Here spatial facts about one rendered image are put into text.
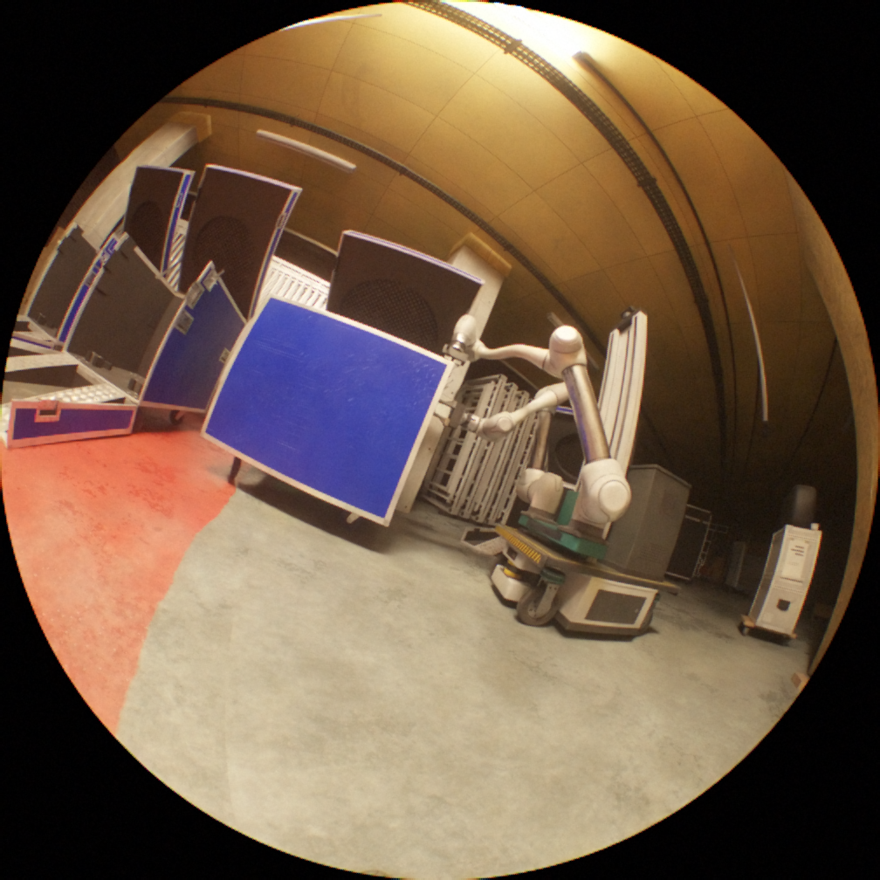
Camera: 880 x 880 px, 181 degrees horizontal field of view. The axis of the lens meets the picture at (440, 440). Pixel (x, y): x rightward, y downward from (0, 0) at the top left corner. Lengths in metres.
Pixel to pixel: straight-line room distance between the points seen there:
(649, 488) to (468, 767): 1.24
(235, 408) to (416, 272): 1.38
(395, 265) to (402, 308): 0.34
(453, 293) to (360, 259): 0.70
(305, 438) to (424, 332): 1.28
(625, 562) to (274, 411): 1.71
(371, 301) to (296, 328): 0.92
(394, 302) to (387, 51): 2.51
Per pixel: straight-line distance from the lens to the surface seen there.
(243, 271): 2.50
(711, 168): 3.03
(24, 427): 1.17
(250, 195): 2.37
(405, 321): 2.16
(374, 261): 2.06
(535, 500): 1.57
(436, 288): 1.97
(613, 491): 0.92
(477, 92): 2.95
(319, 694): 0.58
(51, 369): 1.91
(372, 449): 1.20
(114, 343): 2.56
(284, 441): 1.29
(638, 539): 1.39
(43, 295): 3.19
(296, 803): 0.47
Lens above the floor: 0.45
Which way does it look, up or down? 7 degrees up
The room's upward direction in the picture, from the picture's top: 22 degrees clockwise
